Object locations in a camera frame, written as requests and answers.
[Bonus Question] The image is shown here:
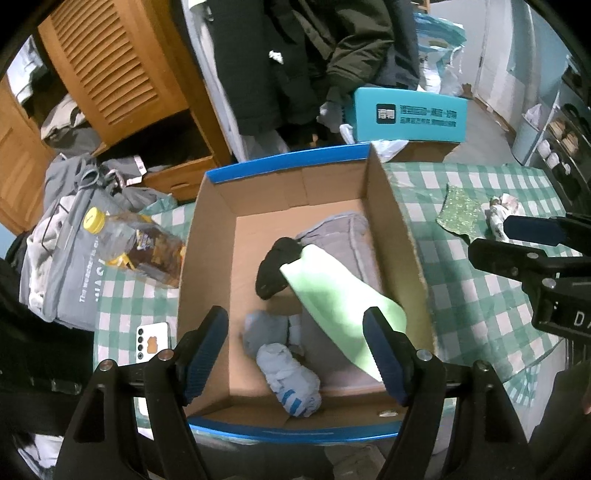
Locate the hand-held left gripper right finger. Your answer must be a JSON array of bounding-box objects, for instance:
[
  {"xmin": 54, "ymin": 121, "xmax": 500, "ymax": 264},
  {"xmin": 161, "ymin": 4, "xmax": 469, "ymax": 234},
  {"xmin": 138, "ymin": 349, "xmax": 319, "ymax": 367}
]
[{"xmin": 362, "ymin": 305, "xmax": 539, "ymax": 480}]

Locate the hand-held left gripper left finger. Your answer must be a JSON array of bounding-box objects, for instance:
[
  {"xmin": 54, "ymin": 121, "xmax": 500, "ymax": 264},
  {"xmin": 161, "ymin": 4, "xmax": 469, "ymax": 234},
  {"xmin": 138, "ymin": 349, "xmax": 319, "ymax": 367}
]
[{"xmin": 51, "ymin": 305, "xmax": 230, "ymax": 480}]

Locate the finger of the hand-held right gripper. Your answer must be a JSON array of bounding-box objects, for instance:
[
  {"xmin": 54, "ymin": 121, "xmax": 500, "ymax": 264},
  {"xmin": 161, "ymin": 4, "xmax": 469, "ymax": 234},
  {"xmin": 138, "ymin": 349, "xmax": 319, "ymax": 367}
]
[
  {"xmin": 468, "ymin": 237, "xmax": 591, "ymax": 289},
  {"xmin": 502, "ymin": 212, "xmax": 591, "ymax": 257}
]

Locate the plain blue-grey sock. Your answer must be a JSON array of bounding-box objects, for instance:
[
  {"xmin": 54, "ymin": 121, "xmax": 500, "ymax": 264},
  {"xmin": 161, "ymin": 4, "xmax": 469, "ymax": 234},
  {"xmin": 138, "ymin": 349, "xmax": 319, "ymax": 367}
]
[{"xmin": 242, "ymin": 310, "xmax": 303, "ymax": 358}]

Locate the blue-striped grey sock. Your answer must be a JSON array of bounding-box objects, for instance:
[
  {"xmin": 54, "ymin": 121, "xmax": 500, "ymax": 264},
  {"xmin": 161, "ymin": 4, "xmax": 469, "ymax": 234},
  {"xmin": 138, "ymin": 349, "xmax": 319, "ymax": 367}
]
[{"xmin": 255, "ymin": 344, "xmax": 321, "ymax": 418}]

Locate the light green black-toed sock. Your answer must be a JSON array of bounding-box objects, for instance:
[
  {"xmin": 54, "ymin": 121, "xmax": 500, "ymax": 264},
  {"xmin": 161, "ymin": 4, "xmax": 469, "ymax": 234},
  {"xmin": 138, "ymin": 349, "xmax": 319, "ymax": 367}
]
[{"xmin": 255, "ymin": 237, "xmax": 408, "ymax": 383}]

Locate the blue-rimmed cardboard box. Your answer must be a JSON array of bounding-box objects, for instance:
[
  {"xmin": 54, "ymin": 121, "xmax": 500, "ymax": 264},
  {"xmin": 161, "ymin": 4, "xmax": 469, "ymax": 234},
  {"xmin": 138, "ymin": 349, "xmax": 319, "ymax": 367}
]
[{"xmin": 177, "ymin": 142, "xmax": 437, "ymax": 446}]

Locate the grey cloth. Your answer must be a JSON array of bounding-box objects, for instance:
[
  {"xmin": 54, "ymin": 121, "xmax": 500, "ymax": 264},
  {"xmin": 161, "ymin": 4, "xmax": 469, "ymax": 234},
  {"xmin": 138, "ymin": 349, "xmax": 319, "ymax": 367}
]
[{"xmin": 288, "ymin": 211, "xmax": 386, "ymax": 386}]

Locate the person's right forearm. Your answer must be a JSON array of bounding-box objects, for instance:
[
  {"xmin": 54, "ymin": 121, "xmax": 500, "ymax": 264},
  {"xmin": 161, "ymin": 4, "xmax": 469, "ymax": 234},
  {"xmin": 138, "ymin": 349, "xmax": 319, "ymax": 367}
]
[{"xmin": 529, "ymin": 357, "xmax": 591, "ymax": 480}]

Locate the green checkered tablecloth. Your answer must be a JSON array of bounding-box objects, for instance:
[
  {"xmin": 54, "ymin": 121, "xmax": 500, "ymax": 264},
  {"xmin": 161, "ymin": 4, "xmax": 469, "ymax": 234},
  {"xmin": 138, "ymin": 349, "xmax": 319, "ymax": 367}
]
[{"xmin": 92, "ymin": 161, "xmax": 573, "ymax": 444}]

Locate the white smartphone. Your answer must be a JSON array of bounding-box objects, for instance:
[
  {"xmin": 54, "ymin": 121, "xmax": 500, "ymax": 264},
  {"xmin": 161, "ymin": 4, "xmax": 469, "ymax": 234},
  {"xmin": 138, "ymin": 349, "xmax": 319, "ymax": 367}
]
[{"xmin": 136, "ymin": 322, "xmax": 170, "ymax": 354}]

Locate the green patterned cloth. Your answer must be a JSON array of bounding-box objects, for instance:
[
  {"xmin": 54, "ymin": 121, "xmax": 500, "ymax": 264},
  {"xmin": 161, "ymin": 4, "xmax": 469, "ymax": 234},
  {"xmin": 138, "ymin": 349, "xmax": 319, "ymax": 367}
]
[{"xmin": 436, "ymin": 184, "xmax": 488, "ymax": 241}]

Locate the light blue bin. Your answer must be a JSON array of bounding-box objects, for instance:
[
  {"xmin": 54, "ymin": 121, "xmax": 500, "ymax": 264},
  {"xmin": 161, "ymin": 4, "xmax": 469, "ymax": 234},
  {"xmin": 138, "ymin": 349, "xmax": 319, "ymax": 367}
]
[{"xmin": 512, "ymin": 104, "xmax": 548, "ymax": 166}]

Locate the shoe rack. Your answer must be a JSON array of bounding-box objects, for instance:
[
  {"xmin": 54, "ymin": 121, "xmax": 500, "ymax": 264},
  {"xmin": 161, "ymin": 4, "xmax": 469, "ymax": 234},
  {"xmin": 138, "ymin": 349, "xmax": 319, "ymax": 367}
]
[{"xmin": 531, "ymin": 55, "xmax": 591, "ymax": 217}]

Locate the yellow-capped plastic bottle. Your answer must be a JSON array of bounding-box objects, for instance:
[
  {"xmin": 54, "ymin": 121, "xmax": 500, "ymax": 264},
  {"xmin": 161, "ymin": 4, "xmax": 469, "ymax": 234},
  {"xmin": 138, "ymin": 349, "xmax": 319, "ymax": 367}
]
[{"xmin": 82, "ymin": 207, "xmax": 186, "ymax": 289}]

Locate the brown cardboard box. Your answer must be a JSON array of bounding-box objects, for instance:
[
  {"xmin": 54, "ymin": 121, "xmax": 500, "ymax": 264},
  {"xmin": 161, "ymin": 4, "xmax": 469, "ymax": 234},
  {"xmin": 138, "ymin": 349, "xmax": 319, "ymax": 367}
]
[{"xmin": 383, "ymin": 141, "xmax": 462, "ymax": 163}]

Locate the teal printed box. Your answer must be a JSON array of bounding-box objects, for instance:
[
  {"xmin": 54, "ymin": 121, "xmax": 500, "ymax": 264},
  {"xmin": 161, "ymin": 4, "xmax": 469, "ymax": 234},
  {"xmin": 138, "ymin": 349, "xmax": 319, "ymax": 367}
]
[{"xmin": 341, "ymin": 87, "xmax": 468, "ymax": 145}]

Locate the grey printed bag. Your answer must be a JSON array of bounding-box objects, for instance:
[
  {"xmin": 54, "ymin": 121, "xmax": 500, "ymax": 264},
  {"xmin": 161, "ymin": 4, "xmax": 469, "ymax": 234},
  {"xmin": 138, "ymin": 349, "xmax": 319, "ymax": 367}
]
[{"xmin": 25, "ymin": 191, "xmax": 139, "ymax": 324}]

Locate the person's black jacket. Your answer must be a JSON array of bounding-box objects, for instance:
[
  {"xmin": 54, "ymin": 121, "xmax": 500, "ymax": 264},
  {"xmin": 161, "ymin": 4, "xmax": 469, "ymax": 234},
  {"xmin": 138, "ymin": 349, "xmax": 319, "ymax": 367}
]
[{"xmin": 0, "ymin": 258, "xmax": 98, "ymax": 480}]

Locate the blue clear plastic bag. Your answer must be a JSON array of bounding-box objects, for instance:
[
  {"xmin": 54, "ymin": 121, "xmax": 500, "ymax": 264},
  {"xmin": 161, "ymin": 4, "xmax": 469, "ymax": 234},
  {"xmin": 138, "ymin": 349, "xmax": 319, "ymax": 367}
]
[{"xmin": 416, "ymin": 11, "xmax": 467, "ymax": 97}]

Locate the dark grey folded garment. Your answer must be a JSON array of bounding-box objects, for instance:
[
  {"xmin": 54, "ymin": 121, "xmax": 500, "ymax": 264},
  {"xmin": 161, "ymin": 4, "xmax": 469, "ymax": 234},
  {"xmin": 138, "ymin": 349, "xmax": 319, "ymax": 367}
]
[{"xmin": 99, "ymin": 154, "xmax": 148, "ymax": 185}]

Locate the olive hanging jacket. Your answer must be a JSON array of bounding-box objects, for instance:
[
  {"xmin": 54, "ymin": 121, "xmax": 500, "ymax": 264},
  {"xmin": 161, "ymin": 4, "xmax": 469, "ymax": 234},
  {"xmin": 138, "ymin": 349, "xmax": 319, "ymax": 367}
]
[{"xmin": 295, "ymin": 0, "xmax": 421, "ymax": 90}]

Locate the grey clothes pile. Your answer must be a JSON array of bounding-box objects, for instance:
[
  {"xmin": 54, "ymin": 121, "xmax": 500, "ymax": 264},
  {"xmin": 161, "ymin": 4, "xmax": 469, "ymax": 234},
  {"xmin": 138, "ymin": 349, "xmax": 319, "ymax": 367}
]
[{"xmin": 39, "ymin": 95, "xmax": 100, "ymax": 158}]

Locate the black hanging jacket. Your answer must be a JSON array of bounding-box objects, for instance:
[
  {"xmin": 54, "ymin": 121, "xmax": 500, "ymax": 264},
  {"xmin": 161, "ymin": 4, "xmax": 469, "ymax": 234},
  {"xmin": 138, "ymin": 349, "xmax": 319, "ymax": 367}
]
[{"xmin": 210, "ymin": 0, "xmax": 333, "ymax": 137}]

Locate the wooden louvred wardrobe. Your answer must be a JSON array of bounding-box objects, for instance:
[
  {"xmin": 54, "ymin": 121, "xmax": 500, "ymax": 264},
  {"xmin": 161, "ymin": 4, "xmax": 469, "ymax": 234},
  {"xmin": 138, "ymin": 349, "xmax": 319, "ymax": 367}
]
[{"xmin": 0, "ymin": 0, "xmax": 234, "ymax": 236}]

